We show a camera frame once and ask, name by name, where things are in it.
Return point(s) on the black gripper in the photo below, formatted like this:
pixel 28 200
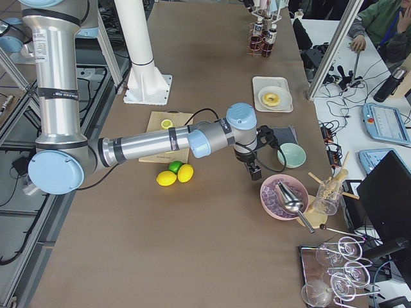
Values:
pixel 245 156
pixel 248 3

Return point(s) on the tea bottle white cap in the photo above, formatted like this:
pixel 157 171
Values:
pixel 256 34

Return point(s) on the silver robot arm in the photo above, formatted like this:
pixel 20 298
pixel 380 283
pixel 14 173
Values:
pixel 65 156

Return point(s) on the tea bottle in rack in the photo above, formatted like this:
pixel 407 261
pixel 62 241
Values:
pixel 268 41
pixel 267 22

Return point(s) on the cream serving tray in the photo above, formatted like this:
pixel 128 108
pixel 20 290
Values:
pixel 258 82

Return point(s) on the black mirror tray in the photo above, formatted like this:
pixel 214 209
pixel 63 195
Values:
pixel 310 267

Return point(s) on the person's hand on table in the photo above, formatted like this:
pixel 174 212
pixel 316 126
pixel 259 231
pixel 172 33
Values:
pixel 358 44

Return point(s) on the pink bowl with ice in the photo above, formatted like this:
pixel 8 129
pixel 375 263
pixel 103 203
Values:
pixel 270 201

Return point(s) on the grey folded cloth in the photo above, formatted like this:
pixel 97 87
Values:
pixel 285 135

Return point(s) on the green ceramic bowl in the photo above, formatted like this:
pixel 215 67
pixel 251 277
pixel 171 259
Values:
pixel 294 154

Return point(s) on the metal ice scoop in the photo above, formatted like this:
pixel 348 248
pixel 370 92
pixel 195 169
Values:
pixel 289 202

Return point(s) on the yellow lemon far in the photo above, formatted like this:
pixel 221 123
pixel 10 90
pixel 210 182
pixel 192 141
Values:
pixel 185 173

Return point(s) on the yellow lemon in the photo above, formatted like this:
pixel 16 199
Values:
pixel 166 178
pixel 185 173

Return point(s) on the green lime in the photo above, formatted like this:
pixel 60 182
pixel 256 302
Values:
pixel 175 166

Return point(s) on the white round plate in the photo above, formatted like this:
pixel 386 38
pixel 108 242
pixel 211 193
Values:
pixel 286 98

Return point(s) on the clear glass pitcher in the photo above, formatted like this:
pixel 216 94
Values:
pixel 328 197

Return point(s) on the wooden mug tree stand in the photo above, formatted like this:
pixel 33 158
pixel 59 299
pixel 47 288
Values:
pixel 340 177

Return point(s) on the yellow lemon near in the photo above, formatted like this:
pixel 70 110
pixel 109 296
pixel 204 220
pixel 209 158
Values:
pixel 166 178

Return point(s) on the wooden cutting board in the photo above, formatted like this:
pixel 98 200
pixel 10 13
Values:
pixel 154 124

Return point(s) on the half lemon slice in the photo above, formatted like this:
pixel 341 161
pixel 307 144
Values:
pixel 166 124

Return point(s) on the blue teach pendant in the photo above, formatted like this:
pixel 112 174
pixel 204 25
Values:
pixel 385 124
pixel 370 158

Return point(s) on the metal reacher grabber rod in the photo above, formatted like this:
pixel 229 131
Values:
pixel 354 79

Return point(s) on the wine glass upper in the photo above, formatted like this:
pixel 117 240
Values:
pixel 336 254

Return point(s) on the wine glass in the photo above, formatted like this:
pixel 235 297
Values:
pixel 356 272
pixel 342 287
pixel 336 254

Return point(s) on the black computer monitor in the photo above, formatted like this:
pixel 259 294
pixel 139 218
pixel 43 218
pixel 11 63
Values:
pixel 385 196

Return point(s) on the round stemless glass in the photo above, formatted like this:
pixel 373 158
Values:
pixel 316 293

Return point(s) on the person in green jacket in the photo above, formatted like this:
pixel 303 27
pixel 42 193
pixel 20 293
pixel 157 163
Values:
pixel 387 24

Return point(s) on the wine glass middle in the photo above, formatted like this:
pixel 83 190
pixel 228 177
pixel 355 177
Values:
pixel 356 272

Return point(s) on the wine glass lower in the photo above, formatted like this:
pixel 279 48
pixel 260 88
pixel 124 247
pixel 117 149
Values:
pixel 342 287

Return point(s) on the black water bottle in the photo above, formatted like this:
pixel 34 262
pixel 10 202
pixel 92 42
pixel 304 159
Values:
pixel 390 84

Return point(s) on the white wire cup rack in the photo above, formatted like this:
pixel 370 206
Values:
pixel 268 8

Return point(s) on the copper wire bottle rack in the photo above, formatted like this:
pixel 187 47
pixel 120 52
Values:
pixel 249 51

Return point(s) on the yellow ring donut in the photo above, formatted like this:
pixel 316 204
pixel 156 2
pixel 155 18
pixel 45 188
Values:
pixel 271 99

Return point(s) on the aluminium frame post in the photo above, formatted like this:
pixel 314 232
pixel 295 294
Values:
pixel 345 23

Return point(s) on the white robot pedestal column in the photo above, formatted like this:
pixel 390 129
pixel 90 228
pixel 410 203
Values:
pixel 146 85

